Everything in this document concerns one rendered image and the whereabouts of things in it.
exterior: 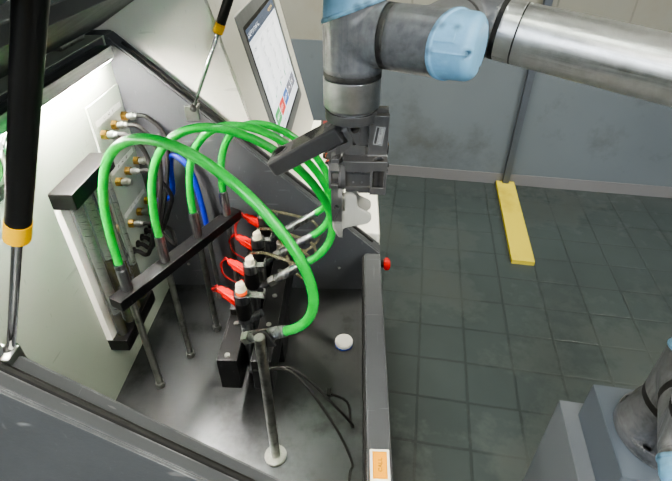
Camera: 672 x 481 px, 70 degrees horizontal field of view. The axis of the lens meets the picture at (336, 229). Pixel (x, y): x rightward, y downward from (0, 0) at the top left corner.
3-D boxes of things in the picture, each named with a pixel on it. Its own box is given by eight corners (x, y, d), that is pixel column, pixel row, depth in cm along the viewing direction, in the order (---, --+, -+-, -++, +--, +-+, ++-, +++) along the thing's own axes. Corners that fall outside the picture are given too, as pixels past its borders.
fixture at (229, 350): (277, 411, 94) (270, 361, 85) (226, 409, 95) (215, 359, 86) (295, 292, 122) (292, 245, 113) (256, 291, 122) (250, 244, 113)
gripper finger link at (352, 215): (370, 248, 74) (372, 197, 68) (331, 247, 74) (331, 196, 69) (369, 236, 76) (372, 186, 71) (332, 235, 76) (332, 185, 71)
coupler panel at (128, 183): (145, 249, 101) (103, 108, 83) (129, 249, 101) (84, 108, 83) (165, 215, 111) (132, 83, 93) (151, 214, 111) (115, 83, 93)
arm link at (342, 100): (321, 85, 59) (325, 65, 65) (321, 120, 61) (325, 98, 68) (382, 86, 58) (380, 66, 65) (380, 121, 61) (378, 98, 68)
